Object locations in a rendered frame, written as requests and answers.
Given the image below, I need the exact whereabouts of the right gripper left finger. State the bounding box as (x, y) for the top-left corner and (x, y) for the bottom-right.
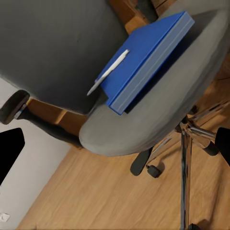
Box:
(0, 127), (25, 185)

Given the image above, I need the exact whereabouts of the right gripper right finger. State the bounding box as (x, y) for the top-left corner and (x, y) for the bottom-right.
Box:
(214, 127), (230, 166)

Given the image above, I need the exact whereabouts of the folder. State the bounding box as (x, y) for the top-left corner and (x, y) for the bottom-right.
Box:
(95, 11), (196, 115)

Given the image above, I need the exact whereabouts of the pen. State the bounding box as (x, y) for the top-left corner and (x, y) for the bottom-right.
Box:
(87, 49), (128, 95)

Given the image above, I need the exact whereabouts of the swivel chair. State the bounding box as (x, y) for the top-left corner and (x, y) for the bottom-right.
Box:
(0, 0), (230, 230)

